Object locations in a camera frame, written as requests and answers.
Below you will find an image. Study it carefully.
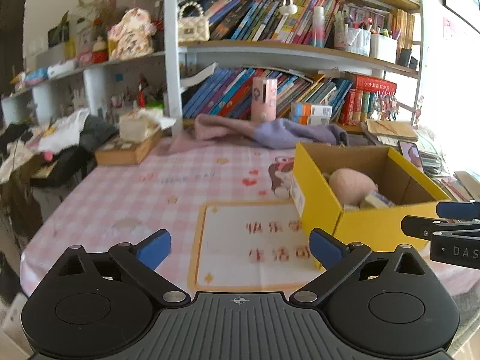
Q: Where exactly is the small white carton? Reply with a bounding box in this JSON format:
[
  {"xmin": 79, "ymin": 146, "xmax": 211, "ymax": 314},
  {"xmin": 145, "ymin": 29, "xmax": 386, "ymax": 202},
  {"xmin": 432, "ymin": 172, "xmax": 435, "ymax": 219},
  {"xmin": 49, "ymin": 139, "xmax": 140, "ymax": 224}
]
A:
[{"xmin": 360, "ymin": 191, "xmax": 395, "ymax": 209}]

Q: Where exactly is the pink plush pig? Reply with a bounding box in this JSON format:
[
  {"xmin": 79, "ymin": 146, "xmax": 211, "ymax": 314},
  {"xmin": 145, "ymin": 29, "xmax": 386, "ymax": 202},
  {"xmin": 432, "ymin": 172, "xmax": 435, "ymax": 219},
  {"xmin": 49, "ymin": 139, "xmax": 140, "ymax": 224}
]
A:
[{"xmin": 325, "ymin": 167, "xmax": 378, "ymax": 206}]

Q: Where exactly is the pink checkered tablecloth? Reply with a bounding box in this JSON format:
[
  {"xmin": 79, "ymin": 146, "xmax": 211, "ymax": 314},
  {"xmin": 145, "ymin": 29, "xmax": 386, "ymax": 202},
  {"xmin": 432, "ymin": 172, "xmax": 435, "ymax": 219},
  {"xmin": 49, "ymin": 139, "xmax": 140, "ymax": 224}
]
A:
[{"xmin": 20, "ymin": 136, "xmax": 480, "ymax": 301}]

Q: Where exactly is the yellow cardboard box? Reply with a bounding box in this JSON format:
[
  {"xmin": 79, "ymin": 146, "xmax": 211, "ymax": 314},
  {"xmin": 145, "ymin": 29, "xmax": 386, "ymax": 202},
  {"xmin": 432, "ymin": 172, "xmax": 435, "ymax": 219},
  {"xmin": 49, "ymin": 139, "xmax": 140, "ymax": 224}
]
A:
[{"xmin": 290, "ymin": 143, "xmax": 448, "ymax": 252}]

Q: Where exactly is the smartphone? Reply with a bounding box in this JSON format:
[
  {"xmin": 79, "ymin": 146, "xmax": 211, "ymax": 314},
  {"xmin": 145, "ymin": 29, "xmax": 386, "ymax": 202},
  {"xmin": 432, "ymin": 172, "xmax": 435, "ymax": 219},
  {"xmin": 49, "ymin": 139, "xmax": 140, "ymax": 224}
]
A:
[{"xmin": 398, "ymin": 141, "xmax": 424, "ymax": 172}]

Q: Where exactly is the brown notebook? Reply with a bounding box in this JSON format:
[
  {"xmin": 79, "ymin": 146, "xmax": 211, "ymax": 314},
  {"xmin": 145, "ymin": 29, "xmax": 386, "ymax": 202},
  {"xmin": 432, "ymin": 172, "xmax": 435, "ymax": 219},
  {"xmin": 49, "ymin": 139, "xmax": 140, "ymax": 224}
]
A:
[{"xmin": 366, "ymin": 119, "xmax": 418, "ymax": 141}]

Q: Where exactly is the wooden chess box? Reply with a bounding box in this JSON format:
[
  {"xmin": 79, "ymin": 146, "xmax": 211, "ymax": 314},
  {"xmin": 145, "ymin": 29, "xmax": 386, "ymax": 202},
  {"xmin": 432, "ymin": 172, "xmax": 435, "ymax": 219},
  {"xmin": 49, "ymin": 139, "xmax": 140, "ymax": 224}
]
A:
[{"xmin": 94, "ymin": 130, "xmax": 162, "ymax": 166}]

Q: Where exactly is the tissue pack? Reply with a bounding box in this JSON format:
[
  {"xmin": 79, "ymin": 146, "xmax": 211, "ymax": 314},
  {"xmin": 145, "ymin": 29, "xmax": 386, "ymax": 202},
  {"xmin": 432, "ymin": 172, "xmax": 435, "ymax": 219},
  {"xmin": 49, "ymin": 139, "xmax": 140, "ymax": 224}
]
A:
[{"xmin": 119, "ymin": 108, "xmax": 176, "ymax": 143}]

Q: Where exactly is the pile of clothes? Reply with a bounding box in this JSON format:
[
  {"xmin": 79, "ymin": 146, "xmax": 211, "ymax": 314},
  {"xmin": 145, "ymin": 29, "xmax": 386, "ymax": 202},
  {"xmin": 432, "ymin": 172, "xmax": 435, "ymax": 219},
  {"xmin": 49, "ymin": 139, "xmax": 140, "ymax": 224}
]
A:
[{"xmin": 1, "ymin": 108, "xmax": 118, "ymax": 185}]

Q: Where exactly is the red book set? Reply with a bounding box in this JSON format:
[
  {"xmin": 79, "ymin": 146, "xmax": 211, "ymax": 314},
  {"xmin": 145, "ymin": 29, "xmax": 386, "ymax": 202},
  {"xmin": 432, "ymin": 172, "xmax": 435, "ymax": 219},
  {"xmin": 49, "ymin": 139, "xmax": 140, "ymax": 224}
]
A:
[{"xmin": 338, "ymin": 72, "xmax": 397, "ymax": 125}]

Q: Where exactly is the pink purple towel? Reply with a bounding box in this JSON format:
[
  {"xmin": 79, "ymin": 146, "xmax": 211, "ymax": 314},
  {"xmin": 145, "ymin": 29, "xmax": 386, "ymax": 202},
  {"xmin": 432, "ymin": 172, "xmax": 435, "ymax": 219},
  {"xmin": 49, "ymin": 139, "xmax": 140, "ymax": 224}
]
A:
[{"xmin": 164, "ymin": 114, "xmax": 349, "ymax": 155}]

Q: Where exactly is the orange white small box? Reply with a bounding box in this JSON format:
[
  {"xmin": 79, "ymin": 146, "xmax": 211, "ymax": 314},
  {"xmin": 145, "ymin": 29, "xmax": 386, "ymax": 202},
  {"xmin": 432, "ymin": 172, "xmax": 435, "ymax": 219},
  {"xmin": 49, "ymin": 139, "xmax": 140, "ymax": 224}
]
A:
[{"xmin": 289, "ymin": 102, "xmax": 333, "ymax": 126}]

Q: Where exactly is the white pen holder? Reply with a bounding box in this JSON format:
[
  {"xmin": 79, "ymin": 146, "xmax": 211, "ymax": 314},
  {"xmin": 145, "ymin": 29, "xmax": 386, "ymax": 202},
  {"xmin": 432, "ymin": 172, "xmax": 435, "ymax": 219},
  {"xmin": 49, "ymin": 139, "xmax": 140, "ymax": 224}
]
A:
[{"xmin": 370, "ymin": 33, "xmax": 398, "ymax": 63}]

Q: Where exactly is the pink cartoon canister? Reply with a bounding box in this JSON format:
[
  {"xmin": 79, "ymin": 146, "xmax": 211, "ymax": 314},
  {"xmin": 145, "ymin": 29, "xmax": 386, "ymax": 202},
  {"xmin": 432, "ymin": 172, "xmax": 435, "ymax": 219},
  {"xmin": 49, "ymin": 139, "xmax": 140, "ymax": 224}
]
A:
[{"xmin": 250, "ymin": 77, "xmax": 278, "ymax": 123}]

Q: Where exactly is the white bookshelf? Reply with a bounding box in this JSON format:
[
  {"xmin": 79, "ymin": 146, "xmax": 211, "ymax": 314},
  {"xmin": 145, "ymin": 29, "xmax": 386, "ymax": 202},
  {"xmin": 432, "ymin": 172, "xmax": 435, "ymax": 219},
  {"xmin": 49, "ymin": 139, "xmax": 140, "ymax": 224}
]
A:
[{"xmin": 1, "ymin": 0, "xmax": 421, "ymax": 131}]

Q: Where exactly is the pink doll figure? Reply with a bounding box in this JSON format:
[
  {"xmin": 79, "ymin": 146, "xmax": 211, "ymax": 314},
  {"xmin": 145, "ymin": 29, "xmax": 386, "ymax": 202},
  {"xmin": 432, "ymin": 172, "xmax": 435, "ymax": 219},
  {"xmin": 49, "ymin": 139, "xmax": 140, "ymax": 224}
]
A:
[{"xmin": 107, "ymin": 8, "xmax": 156, "ymax": 60}]

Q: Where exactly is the cream quilted handbag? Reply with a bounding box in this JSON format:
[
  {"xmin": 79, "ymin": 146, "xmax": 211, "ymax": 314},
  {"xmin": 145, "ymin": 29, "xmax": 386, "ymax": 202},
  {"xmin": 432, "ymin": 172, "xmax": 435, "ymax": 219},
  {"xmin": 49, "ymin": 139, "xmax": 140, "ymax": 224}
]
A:
[{"xmin": 177, "ymin": 2, "xmax": 210, "ymax": 42}]

